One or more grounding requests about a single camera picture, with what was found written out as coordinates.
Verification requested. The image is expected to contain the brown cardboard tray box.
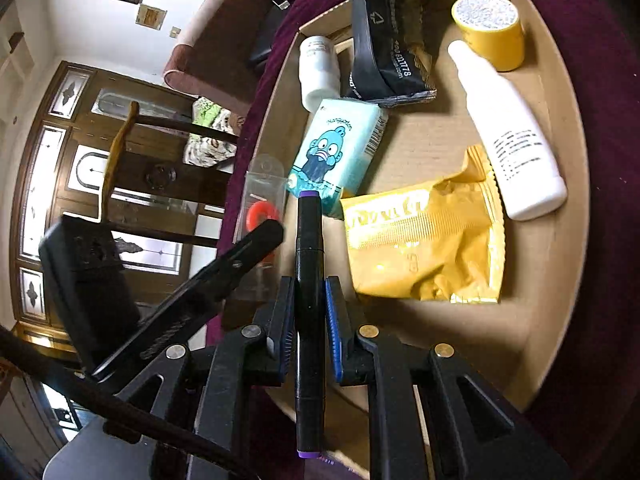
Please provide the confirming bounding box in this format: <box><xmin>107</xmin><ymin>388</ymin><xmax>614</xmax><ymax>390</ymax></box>
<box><xmin>234</xmin><ymin>0</ymin><xmax>591</xmax><ymax>476</ymax></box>

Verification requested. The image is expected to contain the clear packet red ring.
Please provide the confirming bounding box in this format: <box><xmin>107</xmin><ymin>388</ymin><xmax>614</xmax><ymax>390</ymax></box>
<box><xmin>232</xmin><ymin>154</ymin><xmax>289</xmax><ymax>304</ymax></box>

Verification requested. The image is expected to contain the gold foil snack packet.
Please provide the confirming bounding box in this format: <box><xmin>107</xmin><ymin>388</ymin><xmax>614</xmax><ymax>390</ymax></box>
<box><xmin>342</xmin><ymin>144</ymin><xmax>506</xmax><ymax>304</ymax></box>

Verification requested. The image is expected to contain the teal cartoon tissue pack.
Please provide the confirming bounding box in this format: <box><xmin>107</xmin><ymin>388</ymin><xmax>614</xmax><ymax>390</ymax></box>
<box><xmin>288</xmin><ymin>99</ymin><xmax>388</xmax><ymax>219</ymax></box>

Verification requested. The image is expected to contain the black cable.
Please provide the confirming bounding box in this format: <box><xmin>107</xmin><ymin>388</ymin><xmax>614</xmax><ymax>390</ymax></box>
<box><xmin>0</xmin><ymin>324</ymin><xmax>262</xmax><ymax>480</ymax></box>

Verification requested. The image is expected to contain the black snack bag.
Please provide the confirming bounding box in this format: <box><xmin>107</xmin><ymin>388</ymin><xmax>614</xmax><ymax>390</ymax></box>
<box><xmin>349</xmin><ymin>0</ymin><xmax>437</xmax><ymax>107</ymax></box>

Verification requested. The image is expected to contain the wooden chair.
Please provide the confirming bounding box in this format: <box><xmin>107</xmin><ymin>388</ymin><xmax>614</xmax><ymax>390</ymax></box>
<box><xmin>98</xmin><ymin>101</ymin><xmax>238</xmax><ymax>248</ymax></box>

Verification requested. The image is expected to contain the small framed wall plaque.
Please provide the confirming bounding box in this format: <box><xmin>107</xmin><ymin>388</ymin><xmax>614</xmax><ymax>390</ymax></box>
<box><xmin>136</xmin><ymin>4</ymin><xmax>167</xmax><ymax>30</ymax></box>

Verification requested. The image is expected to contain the small white red-label bottle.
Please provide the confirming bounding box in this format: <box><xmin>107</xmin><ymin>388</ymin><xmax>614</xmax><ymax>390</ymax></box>
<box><xmin>447</xmin><ymin>40</ymin><xmax>567</xmax><ymax>221</ymax></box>

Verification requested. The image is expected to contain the black marker purple cap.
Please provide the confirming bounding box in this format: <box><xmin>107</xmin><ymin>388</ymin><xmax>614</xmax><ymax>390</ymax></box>
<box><xmin>294</xmin><ymin>191</ymin><xmax>326</xmax><ymax>460</ymax></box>

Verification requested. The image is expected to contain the maroon upholstered chair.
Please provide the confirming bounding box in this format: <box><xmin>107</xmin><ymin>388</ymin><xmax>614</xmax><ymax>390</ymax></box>
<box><xmin>163</xmin><ymin>0</ymin><xmax>272</xmax><ymax>116</ymax></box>

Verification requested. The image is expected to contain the yellow lidded cup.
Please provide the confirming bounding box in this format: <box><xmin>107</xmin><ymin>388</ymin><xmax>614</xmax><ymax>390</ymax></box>
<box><xmin>451</xmin><ymin>0</ymin><xmax>525</xmax><ymax>72</ymax></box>

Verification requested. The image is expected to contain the white tube bottle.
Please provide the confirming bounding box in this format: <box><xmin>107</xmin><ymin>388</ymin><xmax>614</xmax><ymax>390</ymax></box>
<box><xmin>298</xmin><ymin>36</ymin><xmax>341</xmax><ymax>113</ymax></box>

